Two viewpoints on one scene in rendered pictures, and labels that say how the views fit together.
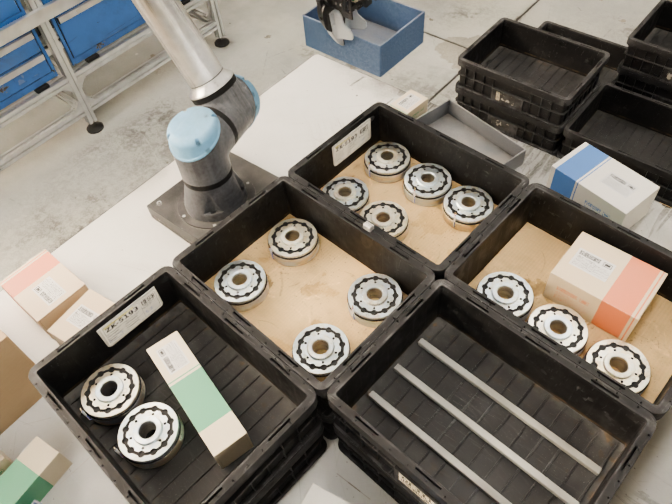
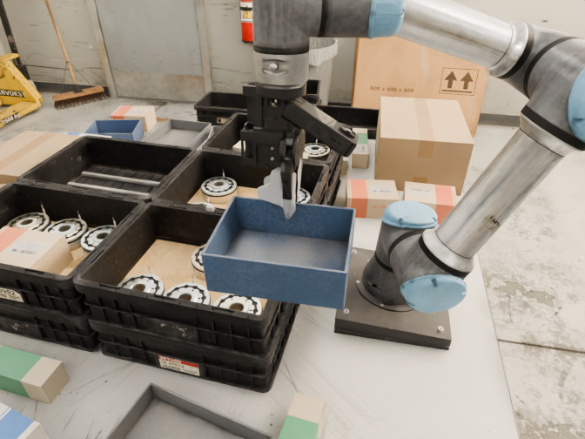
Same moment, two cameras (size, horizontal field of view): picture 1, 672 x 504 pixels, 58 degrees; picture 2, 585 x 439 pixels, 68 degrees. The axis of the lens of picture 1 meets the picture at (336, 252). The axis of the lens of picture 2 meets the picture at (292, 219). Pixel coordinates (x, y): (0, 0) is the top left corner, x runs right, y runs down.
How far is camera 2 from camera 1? 1.63 m
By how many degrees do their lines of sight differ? 88
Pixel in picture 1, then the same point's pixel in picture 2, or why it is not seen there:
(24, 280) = (442, 191)
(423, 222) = (181, 280)
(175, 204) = not seen: hidden behind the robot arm
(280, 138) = (420, 401)
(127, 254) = not seen: hidden behind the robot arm
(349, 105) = not seen: outside the picture
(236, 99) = (410, 253)
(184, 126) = (414, 207)
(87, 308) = (386, 192)
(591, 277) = (31, 239)
